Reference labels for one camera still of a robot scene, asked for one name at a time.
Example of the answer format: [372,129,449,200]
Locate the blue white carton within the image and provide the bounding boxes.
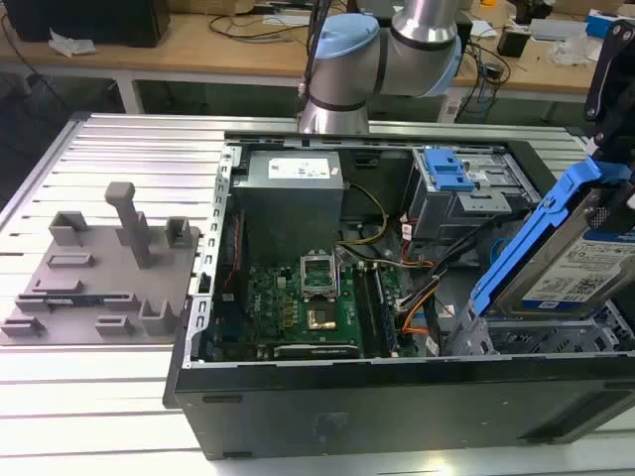
[585,8,631,39]

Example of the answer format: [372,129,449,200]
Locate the large black box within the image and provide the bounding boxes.
[3,0,171,49]

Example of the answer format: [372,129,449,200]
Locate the flat grey box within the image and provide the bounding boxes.
[529,18,587,43]

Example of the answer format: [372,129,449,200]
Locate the loose black desk cables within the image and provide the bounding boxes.
[207,13,312,45]

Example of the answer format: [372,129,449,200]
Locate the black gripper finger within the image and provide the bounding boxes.
[583,18,635,161]
[602,171,635,238]

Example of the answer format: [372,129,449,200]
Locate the green motherboard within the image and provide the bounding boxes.
[212,262,399,361]

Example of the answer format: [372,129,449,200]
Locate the black open PC case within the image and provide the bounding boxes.
[163,129,635,462]

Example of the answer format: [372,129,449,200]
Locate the thin red case wire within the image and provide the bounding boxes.
[221,212,248,299]

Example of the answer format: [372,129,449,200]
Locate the black arm base cable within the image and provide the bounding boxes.
[296,0,332,120]

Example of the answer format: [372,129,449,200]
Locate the grey metal drive cage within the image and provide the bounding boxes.
[404,146,543,244]

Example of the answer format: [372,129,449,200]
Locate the RAM stick with blue label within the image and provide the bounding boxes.
[43,296,106,306]

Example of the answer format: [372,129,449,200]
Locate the black sleeved cable bundle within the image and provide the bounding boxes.
[396,210,530,311]

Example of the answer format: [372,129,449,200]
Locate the blue plastic drive latch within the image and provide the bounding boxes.
[424,147,477,192]

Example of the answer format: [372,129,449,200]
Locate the grey plastic parts rack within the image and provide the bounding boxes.
[0,181,203,346]

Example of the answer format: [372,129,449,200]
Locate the installed RAM stick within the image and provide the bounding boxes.
[372,267,400,358]

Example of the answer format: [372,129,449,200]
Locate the crumpled white plastic bag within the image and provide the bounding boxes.
[47,28,97,57]

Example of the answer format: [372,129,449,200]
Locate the grey perforated disk bay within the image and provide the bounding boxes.
[441,300,635,358]

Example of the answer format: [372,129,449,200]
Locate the wooden desk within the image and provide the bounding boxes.
[0,0,635,93]

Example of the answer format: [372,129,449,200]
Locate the clear plastic bag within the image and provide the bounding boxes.
[547,35,589,66]

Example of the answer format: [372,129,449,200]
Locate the orange yellow wire bundle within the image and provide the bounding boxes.
[396,277,439,339]

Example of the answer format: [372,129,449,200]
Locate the CPU socket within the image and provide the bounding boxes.
[300,253,339,301]

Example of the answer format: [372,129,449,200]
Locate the hard disk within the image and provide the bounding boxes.
[469,157,635,318]

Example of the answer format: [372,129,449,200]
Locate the yellow black power wires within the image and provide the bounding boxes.
[336,183,390,247]

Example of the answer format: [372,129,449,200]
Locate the blue disk wire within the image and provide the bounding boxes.
[490,236,509,272]

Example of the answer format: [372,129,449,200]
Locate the black graphics card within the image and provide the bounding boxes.
[257,342,360,361]

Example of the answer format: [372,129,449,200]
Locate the small black box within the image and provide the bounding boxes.
[496,27,530,57]

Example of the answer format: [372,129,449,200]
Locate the grey power supply unit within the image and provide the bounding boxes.
[231,150,345,269]

